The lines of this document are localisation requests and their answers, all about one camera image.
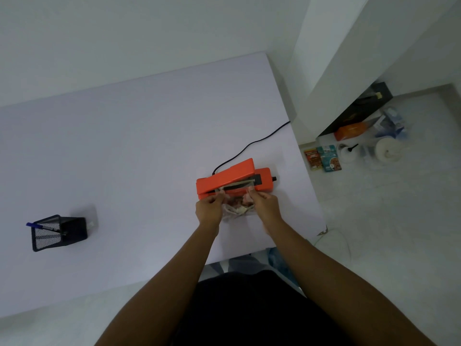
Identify person's left forearm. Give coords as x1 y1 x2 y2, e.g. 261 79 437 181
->
95 223 220 346

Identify teal snack packet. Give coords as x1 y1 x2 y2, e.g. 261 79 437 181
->
316 144 342 173

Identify person's right forearm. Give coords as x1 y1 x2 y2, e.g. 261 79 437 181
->
263 218 438 346

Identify black power cable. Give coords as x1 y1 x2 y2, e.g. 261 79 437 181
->
212 121 291 176

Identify blue pen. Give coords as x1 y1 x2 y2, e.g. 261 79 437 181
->
25 222 67 235

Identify person's black shirt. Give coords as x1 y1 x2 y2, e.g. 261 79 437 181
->
172 270 355 346

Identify orange box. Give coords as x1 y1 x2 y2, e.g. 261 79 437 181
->
334 122 371 142

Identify blue round stool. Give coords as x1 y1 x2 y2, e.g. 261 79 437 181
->
266 247 302 287

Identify white tape roll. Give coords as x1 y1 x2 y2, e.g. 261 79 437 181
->
374 136 404 163

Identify person's right hand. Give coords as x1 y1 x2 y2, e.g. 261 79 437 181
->
246 187 283 235

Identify orange heat sealer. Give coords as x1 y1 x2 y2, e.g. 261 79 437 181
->
196 158 277 201

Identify person's grey trousers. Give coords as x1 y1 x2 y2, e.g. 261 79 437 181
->
198 255 274 284

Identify blue packets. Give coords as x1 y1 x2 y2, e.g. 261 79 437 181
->
374 107 408 139

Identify black mesh pen holder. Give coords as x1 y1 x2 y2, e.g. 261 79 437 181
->
31 214 88 253

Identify person's left hand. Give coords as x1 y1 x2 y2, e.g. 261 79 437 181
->
195 192 228 235

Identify clear plastic wrapper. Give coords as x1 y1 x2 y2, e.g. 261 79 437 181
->
360 144 375 166

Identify red snack packet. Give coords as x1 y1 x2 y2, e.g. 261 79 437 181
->
303 148 323 172

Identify white cup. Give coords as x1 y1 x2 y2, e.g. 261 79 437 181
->
338 144 358 163

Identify black box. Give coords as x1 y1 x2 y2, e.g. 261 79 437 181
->
318 81 393 137

